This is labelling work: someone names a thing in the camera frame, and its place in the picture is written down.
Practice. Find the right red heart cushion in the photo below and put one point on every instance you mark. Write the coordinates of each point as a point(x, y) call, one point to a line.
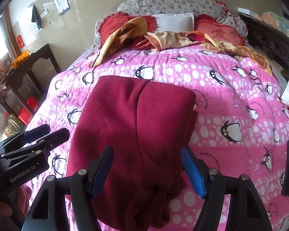
point(217, 31)

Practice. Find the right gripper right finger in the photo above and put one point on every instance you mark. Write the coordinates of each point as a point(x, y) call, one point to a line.
point(246, 209)

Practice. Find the red heart cushion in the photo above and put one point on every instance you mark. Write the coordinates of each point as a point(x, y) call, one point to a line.
point(217, 31)
point(114, 21)

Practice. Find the dark wooden side table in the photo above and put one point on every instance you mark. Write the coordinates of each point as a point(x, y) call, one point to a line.
point(15, 80)

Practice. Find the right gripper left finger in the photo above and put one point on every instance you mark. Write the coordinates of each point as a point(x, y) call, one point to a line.
point(48, 210)

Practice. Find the yellow red striped blanket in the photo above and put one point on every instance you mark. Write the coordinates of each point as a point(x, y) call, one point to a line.
point(134, 34)

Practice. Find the bare left hand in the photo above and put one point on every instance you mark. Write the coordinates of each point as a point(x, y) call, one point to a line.
point(20, 201)

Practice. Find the dark cloth on wall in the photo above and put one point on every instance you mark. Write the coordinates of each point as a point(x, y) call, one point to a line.
point(36, 17)

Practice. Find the pink penguin bed quilt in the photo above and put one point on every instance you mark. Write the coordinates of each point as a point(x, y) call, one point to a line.
point(241, 125)

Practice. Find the dark red fleece garment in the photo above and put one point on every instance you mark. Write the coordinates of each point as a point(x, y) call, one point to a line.
point(147, 124)

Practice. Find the small white pillow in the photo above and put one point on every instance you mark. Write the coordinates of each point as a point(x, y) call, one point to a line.
point(175, 22)

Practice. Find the dark carved wooden cabinet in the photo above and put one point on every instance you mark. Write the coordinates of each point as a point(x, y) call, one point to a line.
point(268, 39)

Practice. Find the floral grey pillow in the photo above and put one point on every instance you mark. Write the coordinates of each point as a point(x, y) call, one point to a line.
point(197, 7)

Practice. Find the yellow basket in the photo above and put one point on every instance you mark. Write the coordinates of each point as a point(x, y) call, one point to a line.
point(21, 59)

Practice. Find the red box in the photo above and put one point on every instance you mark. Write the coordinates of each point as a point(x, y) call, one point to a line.
point(33, 104)
point(25, 116)

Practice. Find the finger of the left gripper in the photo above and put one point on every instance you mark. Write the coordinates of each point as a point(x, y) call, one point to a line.
point(45, 144)
point(18, 140)

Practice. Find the left red heart cushion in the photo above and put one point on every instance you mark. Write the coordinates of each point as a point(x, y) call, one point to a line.
point(114, 21)

